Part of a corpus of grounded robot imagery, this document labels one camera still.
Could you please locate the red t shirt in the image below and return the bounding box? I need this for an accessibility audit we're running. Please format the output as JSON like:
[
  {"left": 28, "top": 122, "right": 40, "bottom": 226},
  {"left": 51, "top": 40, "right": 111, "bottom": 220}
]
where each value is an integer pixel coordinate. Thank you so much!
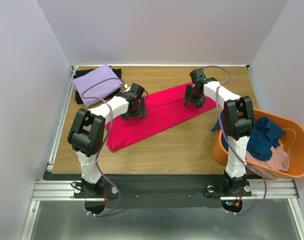
[{"left": 106, "top": 83, "right": 216, "bottom": 152}]

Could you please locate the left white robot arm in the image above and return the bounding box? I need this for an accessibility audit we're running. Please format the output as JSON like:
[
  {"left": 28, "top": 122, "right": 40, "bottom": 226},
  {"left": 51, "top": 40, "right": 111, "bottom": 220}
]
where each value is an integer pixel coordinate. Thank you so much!
[{"left": 68, "top": 83, "right": 147, "bottom": 197}]

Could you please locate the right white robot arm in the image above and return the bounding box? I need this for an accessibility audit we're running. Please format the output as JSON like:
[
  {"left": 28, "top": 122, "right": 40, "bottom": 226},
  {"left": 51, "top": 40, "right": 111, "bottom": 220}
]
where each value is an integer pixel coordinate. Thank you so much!
[{"left": 184, "top": 68, "right": 255, "bottom": 195}]

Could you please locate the navy blue t shirt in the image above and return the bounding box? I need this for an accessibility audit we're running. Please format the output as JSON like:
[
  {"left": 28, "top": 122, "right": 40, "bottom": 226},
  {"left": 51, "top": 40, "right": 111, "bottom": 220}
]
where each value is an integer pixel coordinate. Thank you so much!
[{"left": 212, "top": 113, "right": 285, "bottom": 165}]

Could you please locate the pink t shirt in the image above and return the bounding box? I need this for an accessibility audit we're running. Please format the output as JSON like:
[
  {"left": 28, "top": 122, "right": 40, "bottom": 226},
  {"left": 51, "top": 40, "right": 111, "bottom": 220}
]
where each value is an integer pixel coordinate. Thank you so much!
[{"left": 246, "top": 146, "right": 289, "bottom": 180}]

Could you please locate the orange plastic basket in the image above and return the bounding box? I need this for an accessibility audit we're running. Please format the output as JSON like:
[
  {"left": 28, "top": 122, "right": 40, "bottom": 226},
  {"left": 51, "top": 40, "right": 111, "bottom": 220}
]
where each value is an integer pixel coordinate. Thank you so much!
[{"left": 212, "top": 108, "right": 304, "bottom": 180}]

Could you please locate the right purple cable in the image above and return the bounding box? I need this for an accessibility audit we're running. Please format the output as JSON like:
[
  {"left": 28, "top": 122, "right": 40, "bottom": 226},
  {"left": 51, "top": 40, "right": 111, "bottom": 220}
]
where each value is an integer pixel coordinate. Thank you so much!
[{"left": 203, "top": 65, "right": 267, "bottom": 216}]

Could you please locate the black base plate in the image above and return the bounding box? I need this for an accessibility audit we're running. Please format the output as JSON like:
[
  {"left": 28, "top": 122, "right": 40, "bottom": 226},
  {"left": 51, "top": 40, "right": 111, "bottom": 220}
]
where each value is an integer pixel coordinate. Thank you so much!
[{"left": 74, "top": 174, "right": 252, "bottom": 216}]

